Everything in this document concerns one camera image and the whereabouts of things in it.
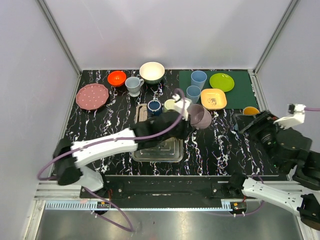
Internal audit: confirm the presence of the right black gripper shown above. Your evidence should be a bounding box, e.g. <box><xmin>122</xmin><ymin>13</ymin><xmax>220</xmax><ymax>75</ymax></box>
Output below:
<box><xmin>232</xmin><ymin>107</ymin><xmax>286</xmax><ymax>170</ymax></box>

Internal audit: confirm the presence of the blue butterfly mug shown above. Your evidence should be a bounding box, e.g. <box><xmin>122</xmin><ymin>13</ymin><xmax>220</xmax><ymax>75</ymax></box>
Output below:
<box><xmin>242</xmin><ymin>106</ymin><xmax>260</xmax><ymax>116</ymax></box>

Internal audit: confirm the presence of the lilac purple mug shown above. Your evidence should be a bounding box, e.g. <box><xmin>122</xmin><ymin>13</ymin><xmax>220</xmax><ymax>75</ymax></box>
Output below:
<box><xmin>188</xmin><ymin>104</ymin><xmax>212</xmax><ymax>129</ymax></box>

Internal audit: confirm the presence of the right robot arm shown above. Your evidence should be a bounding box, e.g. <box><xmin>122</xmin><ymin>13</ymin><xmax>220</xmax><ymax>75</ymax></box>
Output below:
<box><xmin>227</xmin><ymin>110</ymin><xmax>320</xmax><ymax>230</ymax></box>

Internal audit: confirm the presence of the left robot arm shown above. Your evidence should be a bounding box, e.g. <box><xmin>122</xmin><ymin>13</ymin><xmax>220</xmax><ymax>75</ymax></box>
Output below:
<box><xmin>53</xmin><ymin>110</ymin><xmax>195</xmax><ymax>198</ymax></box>

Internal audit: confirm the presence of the dark blue mug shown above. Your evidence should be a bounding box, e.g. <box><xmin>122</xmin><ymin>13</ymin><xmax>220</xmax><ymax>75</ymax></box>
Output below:
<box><xmin>146</xmin><ymin>99</ymin><xmax>163</xmax><ymax>118</ymax></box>

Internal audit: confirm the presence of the light green mug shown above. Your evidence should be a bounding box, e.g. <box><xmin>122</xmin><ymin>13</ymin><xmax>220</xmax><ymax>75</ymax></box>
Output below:
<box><xmin>163</xmin><ymin>99</ymin><xmax>175</xmax><ymax>113</ymax></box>

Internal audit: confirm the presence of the dark green mat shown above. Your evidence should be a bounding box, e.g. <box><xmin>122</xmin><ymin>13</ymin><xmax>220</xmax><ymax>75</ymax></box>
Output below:
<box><xmin>178</xmin><ymin>70</ymin><xmax>258</xmax><ymax>110</ymax></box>

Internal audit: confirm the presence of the silver metal tray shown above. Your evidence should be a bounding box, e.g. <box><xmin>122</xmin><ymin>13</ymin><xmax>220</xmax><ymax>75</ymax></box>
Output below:
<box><xmin>131</xmin><ymin>102</ymin><xmax>185</xmax><ymax>163</ymax></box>

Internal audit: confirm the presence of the yellow square plate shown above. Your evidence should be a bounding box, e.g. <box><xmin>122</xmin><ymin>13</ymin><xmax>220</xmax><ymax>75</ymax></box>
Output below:
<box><xmin>200</xmin><ymin>88</ymin><xmax>227</xmax><ymax>110</ymax></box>

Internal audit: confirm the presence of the blue plastic tumbler front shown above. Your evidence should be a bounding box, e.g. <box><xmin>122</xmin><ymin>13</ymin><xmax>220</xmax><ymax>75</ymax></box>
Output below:
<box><xmin>186</xmin><ymin>85</ymin><xmax>202</xmax><ymax>104</ymax></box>

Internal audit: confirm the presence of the blue plastic tumbler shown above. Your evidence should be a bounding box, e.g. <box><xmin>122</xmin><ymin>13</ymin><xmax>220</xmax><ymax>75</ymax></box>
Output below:
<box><xmin>186</xmin><ymin>85</ymin><xmax>202</xmax><ymax>104</ymax></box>
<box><xmin>190</xmin><ymin>70</ymin><xmax>208</xmax><ymax>90</ymax></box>

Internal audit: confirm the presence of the lime green plate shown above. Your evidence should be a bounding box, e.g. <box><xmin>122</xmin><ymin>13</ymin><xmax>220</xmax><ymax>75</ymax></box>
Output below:
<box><xmin>209</xmin><ymin>73</ymin><xmax>235</xmax><ymax>92</ymax></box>

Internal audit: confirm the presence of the light blue footed cup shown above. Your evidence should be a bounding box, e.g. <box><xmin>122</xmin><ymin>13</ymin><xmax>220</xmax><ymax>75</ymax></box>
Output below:
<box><xmin>125</xmin><ymin>76</ymin><xmax>145</xmax><ymax>98</ymax></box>

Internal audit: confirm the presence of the large white bowl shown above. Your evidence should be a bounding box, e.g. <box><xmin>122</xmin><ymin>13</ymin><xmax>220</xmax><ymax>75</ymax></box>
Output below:
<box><xmin>139</xmin><ymin>61</ymin><xmax>165</xmax><ymax>85</ymax></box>

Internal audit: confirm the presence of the blue plastic tumbler rear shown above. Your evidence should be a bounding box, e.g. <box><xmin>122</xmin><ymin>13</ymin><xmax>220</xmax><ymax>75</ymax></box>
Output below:
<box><xmin>190</xmin><ymin>70</ymin><xmax>208</xmax><ymax>90</ymax></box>

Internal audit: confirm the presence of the orange red bowl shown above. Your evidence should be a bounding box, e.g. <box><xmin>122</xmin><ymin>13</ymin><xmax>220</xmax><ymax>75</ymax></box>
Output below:
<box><xmin>107</xmin><ymin>70</ymin><xmax>127</xmax><ymax>87</ymax></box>

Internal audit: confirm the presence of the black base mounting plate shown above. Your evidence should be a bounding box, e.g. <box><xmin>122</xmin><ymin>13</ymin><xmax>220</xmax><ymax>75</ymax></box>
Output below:
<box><xmin>79</xmin><ymin>174</ymin><xmax>251</xmax><ymax>210</ymax></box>

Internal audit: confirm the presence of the pink dotted plate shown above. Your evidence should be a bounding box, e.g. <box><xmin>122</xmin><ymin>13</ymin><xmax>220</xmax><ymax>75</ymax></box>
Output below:
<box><xmin>75</xmin><ymin>83</ymin><xmax>109</xmax><ymax>111</ymax></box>

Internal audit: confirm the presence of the left aluminium frame post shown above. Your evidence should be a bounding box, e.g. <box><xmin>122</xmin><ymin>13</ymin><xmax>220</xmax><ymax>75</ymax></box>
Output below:
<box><xmin>34</xmin><ymin>0</ymin><xmax>82</xmax><ymax>76</ymax></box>

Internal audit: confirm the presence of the aluminium frame post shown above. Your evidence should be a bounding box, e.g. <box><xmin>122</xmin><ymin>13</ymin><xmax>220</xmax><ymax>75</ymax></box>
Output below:
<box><xmin>252</xmin><ymin>0</ymin><xmax>300</xmax><ymax>76</ymax></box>
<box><xmin>34</xmin><ymin>0</ymin><xmax>82</xmax><ymax>76</ymax></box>

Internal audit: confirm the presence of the right aluminium frame post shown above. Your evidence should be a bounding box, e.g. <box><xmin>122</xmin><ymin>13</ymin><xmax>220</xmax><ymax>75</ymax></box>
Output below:
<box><xmin>252</xmin><ymin>0</ymin><xmax>300</xmax><ymax>76</ymax></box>

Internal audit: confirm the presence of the grey slotted cable duct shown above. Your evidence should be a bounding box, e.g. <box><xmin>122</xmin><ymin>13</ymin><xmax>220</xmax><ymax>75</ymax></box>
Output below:
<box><xmin>45</xmin><ymin>200</ymin><xmax>234</xmax><ymax>212</ymax></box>

